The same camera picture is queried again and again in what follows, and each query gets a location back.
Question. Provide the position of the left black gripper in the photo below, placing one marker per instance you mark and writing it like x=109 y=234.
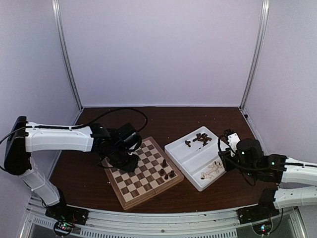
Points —
x=130 y=166

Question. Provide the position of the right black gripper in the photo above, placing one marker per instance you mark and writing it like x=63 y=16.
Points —
x=225 y=160

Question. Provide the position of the dark chess king piece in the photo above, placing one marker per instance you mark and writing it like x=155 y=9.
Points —
x=164 y=164

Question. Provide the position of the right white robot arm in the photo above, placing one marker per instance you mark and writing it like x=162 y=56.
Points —
x=296 y=180

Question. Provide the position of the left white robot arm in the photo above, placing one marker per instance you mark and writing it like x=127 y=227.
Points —
x=27 y=141

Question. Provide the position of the white chess pieces pile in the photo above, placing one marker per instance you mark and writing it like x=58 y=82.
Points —
x=214 y=169

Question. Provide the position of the dark chess pieces pile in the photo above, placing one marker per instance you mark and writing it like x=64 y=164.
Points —
x=200 y=137

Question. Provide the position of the wooden chessboard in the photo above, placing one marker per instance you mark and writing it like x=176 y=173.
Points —
x=145 y=182

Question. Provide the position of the white divided plastic tray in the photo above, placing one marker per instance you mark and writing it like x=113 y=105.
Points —
x=191 y=161

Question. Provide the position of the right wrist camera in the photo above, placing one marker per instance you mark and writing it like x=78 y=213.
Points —
x=232 y=139

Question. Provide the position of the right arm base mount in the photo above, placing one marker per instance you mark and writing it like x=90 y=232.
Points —
x=258 y=212

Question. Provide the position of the aluminium frame rail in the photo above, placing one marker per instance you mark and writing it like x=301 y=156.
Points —
x=210 y=224

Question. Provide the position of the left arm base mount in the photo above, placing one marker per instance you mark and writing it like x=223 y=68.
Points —
x=68 y=214

